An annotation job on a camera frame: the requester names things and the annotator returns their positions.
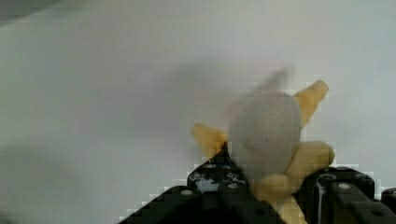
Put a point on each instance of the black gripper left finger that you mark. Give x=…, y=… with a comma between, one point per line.
x=217, y=192

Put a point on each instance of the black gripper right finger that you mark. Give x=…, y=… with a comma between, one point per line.
x=341, y=195

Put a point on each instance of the plush peeled banana toy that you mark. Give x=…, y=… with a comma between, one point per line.
x=264, y=140

